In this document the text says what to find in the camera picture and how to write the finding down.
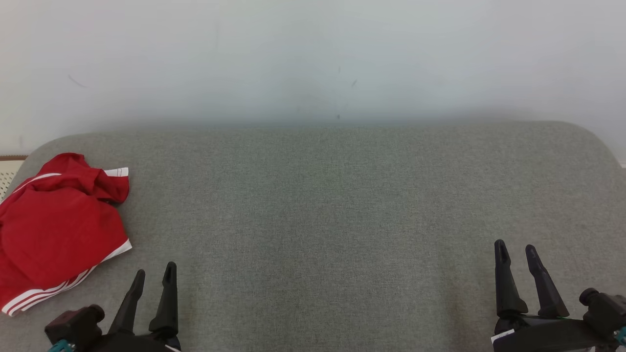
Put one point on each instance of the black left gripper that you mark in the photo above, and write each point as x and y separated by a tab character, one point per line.
137	344

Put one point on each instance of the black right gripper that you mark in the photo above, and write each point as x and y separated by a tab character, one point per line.
543	337

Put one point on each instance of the red basketball jersey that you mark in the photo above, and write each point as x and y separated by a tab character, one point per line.
58	225

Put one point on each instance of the white perforated mat brown rim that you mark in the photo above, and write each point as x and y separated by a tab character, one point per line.
7	176

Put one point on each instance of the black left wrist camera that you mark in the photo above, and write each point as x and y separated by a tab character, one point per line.
73	325

